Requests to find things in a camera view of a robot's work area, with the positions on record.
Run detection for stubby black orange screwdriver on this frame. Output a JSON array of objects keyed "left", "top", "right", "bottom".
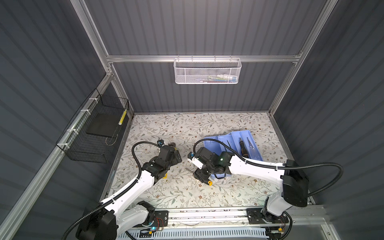
[{"left": 239, "top": 138, "right": 249, "bottom": 158}]

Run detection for white blue tool box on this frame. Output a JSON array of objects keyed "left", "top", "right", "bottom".
[{"left": 194, "top": 131, "right": 268, "bottom": 179}]

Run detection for yellow pipe wrench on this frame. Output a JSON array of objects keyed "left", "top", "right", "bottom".
[{"left": 163, "top": 143, "right": 176, "bottom": 179}]

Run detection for clear handled screwdriver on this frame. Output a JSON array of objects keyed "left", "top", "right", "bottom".
[{"left": 247, "top": 137, "right": 256, "bottom": 153}]

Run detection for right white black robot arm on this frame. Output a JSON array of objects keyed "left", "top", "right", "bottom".
[{"left": 188, "top": 147, "right": 309, "bottom": 223}]

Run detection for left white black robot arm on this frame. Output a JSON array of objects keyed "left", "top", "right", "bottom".
[{"left": 76, "top": 140, "right": 182, "bottom": 240}]

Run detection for floral table mat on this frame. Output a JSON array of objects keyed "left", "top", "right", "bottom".
[{"left": 106, "top": 113, "right": 287, "bottom": 209}]

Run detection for yellow marker pen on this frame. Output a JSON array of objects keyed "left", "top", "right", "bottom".
[{"left": 119, "top": 109, "right": 128, "bottom": 126}]

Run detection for black pad in basket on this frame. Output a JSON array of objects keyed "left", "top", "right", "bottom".
[{"left": 86, "top": 114, "right": 121, "bottom": 138}]

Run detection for pens in white basket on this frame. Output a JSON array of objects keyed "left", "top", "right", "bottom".
[{"left": 196, "top": 75, "right": 238, "bottom": 84}]

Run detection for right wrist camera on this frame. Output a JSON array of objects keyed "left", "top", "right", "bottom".
[{"left": 188, "top": 152, "right": 207, "bottom": 170}]

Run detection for left black corrugated cable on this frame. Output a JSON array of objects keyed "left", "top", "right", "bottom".
[{"left": 60, "top": 140, "right": 163, "bottom": 240}]

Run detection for black corrugated cable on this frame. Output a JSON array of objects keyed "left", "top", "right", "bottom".
[
  {"left": 60, "top": 140, "right": 163, "bottom": 240},
  {"left": 192, "top": 138, "right": 344, "bottom": 199}
]

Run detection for black wire basket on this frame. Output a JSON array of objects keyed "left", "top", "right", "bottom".
[{"left": 57, "top": 90, "right": 130, "bottom": 164}]

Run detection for white wire mesh basket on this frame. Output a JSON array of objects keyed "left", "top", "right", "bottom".
[{"left": 173, "top": 58, "right": 242, "bottom": 85}]

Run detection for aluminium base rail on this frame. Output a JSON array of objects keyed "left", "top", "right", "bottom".
[{"left": 86, "top": 206, "right": 331, "bottom": 232}]

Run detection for right black corrugated cable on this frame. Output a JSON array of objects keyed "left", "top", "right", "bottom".
[{"left": 192, "top": 138, "right": 344, "bottom": 199}]

